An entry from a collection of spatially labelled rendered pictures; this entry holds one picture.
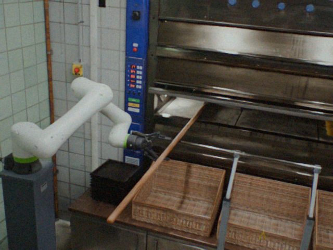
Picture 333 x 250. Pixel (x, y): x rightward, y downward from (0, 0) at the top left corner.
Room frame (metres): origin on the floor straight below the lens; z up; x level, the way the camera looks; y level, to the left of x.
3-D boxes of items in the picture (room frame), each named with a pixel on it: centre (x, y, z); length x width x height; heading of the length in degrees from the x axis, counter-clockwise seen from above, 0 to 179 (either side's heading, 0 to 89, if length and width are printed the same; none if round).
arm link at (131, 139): (2.29, 0.22, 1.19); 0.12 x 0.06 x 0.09; 163
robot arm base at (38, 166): (1.87, 0.78, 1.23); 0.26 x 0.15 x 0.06; 77
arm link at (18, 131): (1.85, 0.72, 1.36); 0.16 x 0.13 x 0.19; 52
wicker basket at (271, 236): (2.32, -0.68, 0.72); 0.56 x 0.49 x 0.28; 73
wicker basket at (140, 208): (2.49, -0.11, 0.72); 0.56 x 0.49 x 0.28; 74
